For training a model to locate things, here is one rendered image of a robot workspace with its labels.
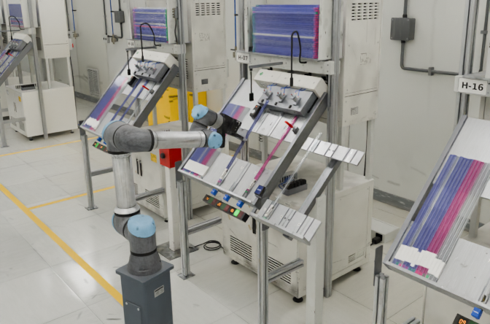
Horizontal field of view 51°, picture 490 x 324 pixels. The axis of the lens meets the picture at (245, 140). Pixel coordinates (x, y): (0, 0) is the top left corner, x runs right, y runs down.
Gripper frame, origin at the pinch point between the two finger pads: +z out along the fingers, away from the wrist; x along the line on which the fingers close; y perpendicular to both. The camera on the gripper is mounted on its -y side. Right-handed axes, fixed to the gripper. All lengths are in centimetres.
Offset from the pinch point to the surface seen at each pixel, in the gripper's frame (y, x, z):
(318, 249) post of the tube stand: -35, -52, 24
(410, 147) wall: 59, 18, 181
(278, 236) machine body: -40, -4, 49
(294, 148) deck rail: 6.0, -21.0, 16.0
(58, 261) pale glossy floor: -117, 123, -2
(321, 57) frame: 53, -22, 7
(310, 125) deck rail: 20.7, -20.9, 19.9
